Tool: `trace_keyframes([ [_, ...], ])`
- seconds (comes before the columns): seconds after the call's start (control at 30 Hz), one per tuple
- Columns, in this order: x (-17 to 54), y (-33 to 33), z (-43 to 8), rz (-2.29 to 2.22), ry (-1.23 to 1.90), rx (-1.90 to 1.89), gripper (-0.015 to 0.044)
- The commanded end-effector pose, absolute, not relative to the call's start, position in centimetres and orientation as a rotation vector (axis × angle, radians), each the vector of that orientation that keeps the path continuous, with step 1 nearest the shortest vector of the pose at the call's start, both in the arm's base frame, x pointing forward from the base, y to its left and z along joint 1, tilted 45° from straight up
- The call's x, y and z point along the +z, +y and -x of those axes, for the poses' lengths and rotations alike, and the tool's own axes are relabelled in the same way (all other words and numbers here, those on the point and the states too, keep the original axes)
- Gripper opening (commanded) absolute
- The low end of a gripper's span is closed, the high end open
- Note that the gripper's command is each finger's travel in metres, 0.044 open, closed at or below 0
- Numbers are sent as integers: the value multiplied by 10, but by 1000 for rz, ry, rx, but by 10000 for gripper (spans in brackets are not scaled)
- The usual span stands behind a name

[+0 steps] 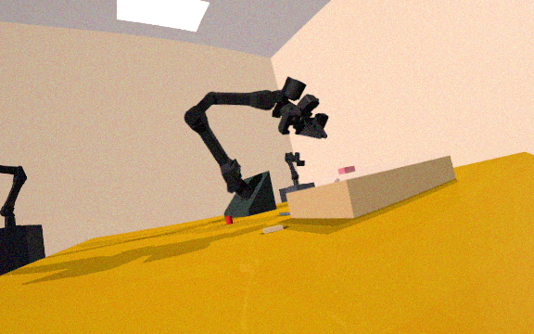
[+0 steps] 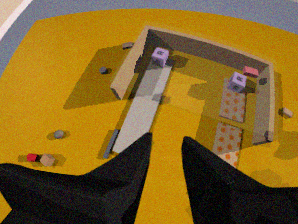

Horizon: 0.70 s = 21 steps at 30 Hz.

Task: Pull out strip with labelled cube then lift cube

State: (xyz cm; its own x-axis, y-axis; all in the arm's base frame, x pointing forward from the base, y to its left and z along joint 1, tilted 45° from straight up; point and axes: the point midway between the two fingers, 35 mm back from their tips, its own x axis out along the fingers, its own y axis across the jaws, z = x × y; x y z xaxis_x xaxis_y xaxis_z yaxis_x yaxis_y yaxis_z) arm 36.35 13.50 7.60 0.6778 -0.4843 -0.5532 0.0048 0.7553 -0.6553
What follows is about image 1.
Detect tan rectangular box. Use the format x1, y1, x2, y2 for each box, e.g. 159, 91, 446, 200
285, 150, 456, 219

